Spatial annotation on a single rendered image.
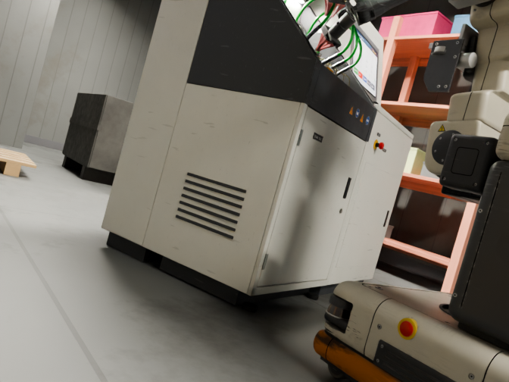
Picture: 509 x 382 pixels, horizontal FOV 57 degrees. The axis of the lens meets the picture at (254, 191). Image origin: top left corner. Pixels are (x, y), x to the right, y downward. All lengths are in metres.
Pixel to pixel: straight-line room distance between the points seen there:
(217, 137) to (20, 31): 4.92
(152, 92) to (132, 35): 6.40
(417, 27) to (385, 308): 3.41
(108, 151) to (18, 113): 2.13
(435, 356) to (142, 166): 1.43
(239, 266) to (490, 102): 0.98
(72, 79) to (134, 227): 6.24
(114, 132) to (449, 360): 3.93
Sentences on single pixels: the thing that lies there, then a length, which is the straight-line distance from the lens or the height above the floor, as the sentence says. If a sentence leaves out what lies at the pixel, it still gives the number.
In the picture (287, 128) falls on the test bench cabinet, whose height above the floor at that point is 0.69.
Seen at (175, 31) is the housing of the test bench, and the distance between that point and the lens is 2.19.
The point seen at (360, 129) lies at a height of 0.82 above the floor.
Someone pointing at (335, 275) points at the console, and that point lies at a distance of 2.41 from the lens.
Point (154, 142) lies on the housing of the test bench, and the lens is 2.10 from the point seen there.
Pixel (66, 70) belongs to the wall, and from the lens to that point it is 8.20.
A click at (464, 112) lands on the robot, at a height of 0.83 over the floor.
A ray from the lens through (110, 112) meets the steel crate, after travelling 4.63.
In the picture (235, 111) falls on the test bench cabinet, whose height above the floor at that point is 0.71.
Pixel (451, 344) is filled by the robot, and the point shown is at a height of 0.25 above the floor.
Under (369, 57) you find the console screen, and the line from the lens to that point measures 2.95.
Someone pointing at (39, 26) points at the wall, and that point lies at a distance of 6.63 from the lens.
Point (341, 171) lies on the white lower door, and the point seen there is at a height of 0.61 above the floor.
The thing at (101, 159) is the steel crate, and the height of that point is 0.23.
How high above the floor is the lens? 0.50
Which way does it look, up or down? 2 degrees down
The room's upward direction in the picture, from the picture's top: 16 degrees clockwise
